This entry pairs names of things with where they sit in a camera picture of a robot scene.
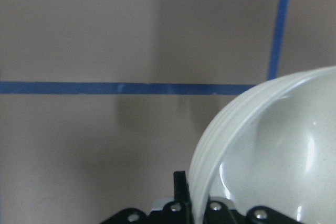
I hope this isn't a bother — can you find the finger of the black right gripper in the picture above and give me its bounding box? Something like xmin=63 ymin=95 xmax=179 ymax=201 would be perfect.
xmin=203 ymin=200 xmax=300 ymax=224

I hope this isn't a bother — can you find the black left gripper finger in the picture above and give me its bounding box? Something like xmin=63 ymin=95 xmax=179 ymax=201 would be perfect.
xmin=103 ymin=171 xmax=194 ymax=224

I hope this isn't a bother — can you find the white ceramic bowl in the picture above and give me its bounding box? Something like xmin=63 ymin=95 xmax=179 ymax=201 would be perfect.
xmin=188 ymin=67 xmax=335 ymax=223

